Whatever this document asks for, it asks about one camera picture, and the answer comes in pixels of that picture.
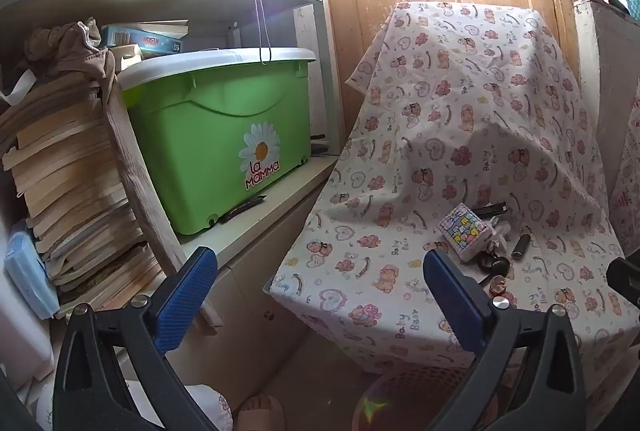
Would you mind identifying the black cylinder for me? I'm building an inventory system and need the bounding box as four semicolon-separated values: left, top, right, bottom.
511;231;532;260

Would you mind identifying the white strap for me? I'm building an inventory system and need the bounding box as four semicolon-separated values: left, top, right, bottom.
0;71;36;106

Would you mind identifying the bear printed cloth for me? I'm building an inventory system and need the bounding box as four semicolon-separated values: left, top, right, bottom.
270;1;636;407

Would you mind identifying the pink plastic basket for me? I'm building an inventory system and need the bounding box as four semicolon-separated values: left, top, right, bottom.
352;363;501;431

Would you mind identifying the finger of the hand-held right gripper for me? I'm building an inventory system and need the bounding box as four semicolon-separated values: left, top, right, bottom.
606;255;640;308

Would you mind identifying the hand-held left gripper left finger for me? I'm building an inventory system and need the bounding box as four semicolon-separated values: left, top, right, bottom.
52;247;236;431

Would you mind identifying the light blue plastic case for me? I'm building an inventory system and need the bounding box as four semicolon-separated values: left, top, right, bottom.
4;231;61;319

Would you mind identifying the person's white printed clothing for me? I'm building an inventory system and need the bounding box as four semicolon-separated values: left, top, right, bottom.
30;381;236;431

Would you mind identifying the person's foot in slipper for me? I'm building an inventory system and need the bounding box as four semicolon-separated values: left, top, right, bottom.
235;393;286;431

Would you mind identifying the colourful tissue packet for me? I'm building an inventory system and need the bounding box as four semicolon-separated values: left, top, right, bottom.
439;203;493;263

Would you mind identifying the black ring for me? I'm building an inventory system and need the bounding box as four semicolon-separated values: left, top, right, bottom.
477;252;511;280

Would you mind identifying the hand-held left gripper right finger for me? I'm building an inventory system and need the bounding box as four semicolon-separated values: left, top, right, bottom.
422;248;596;431

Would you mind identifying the blue flat box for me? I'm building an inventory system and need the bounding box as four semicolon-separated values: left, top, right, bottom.
102;23;190;46

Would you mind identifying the dark printed flat box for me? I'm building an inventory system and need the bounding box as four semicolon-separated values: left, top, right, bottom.
134;36;184;56

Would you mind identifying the green plastic storage box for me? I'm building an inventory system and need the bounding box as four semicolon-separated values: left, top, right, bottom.
117;47;317;236

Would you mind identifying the white plastic container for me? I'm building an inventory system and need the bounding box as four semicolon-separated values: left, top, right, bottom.
0;296;56;392

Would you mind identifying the white hanging cord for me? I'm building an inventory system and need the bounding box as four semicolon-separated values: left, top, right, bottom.
252;0;275;64

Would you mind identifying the white tissue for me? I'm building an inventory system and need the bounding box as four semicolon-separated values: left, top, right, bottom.
487;218;513;257

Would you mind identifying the brown crumpled cloth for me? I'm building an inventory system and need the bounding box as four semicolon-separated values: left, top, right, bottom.
22;17;118;79

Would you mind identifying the stack of worn books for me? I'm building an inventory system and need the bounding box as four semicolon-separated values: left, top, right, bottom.
0;76;166;317

